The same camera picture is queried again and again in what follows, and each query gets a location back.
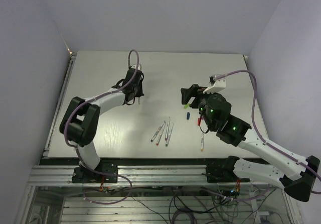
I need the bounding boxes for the purple-end white pen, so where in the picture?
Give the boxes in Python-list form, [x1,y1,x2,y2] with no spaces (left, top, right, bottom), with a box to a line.
[165,117,171,141]

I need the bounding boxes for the green-end white pen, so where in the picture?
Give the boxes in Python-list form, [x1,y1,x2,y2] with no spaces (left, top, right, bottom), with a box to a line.
[166,124,174,147]

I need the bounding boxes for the loose cables under table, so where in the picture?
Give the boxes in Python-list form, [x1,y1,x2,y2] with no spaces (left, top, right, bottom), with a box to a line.
[82,182,274,224]

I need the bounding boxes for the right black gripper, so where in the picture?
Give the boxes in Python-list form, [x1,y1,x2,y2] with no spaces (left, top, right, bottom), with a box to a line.
[181,84,219,130]

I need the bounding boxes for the orange-end pen on right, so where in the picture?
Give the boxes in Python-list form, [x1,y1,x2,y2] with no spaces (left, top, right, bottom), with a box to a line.
[201,133,204,152]

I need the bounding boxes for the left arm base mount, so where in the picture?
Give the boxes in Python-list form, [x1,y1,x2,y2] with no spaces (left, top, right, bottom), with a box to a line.
[72,162,118,184]

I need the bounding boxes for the red-end white pen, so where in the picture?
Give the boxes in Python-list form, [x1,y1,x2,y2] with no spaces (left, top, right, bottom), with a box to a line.
[156,121,166,146]

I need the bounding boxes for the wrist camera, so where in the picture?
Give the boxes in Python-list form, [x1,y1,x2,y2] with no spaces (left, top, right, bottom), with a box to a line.
[131,63,142,71]
[203,75,226,94]

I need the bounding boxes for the blue-end white pen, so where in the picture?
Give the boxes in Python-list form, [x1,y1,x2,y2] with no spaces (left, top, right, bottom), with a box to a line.
[150,121,166,142]

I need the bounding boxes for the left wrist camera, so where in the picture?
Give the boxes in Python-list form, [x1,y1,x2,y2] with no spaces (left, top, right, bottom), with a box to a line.
[131,63,142,71]

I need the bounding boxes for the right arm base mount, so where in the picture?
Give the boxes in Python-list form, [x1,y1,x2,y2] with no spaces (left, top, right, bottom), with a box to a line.
[202,156,240,183]

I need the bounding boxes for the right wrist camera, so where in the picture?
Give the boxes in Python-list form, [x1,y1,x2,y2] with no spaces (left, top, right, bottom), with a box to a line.
[203,75,226,94]

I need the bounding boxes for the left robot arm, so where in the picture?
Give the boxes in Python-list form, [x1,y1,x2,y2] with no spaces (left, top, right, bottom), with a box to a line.
[59,68,144,182]

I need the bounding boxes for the aluminium frame rail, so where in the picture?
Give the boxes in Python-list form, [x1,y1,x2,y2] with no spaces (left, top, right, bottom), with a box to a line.
[27,165,293,187]

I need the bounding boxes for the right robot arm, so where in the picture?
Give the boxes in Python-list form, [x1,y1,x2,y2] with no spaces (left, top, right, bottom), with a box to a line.
[181,84,320,202]

